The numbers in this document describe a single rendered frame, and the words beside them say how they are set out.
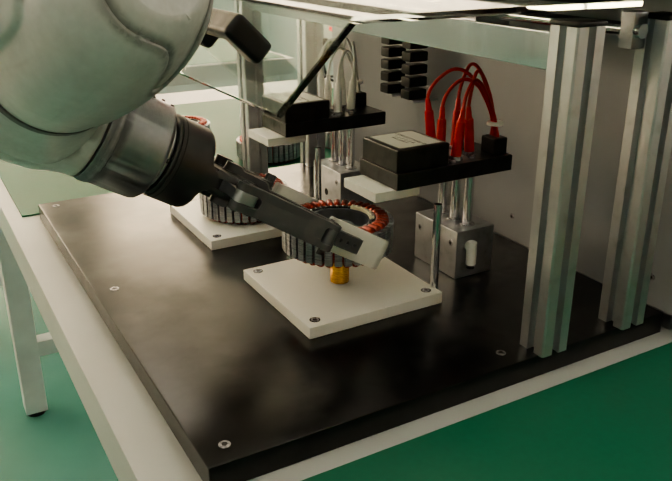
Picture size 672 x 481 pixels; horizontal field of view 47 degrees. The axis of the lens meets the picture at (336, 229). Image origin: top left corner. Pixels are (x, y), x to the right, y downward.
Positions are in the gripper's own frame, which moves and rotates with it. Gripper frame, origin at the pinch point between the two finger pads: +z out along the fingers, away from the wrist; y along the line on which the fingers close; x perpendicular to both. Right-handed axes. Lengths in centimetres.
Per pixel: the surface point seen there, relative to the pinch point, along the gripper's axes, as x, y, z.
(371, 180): -5.9, 0.7, 1.7
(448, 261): -1.8, -2.5, 13.3
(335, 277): 4.5, -0.7, 2.1
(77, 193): 16, 52, -9
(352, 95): -14.5, 22.4, 8.7
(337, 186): -3.1, 21.2, 12.1
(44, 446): 84, 100, 23
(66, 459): 82, 93, 27
